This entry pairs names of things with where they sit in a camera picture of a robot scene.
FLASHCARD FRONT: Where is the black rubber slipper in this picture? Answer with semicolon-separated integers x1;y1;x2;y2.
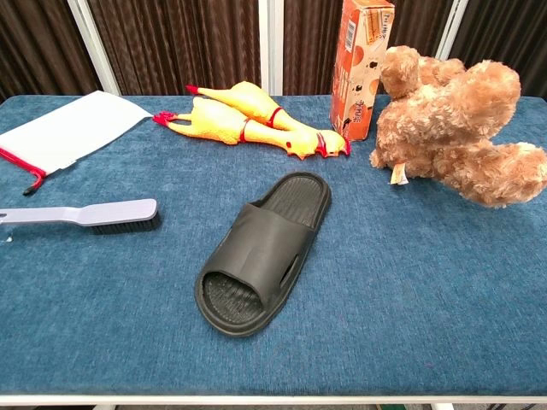
194;171;332;338

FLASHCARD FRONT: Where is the grey cleaning brush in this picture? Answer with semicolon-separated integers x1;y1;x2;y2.
0;198;162;236

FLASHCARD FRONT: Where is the yellow rubber chicken toy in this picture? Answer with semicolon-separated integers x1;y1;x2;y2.
152;97;352;161
185;80;309;142

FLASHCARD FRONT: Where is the blue table cloth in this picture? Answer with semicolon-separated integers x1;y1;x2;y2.
0;94;547;397

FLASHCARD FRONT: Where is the orange cardboard box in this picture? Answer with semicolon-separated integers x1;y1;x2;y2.
329;0;396;143

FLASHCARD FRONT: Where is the brown plush teddy bear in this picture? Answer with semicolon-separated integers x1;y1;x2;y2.
368;44;547;209

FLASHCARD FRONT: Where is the dark brown curtain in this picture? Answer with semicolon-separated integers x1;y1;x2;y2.
0;0;547;102

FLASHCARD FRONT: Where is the white zipper pouch red trim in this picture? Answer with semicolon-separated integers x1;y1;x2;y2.
0;90;154;196

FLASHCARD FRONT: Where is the white metal frame post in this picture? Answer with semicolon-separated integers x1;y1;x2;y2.
434;0;466;61
258;0;285;97
67;0;121;96

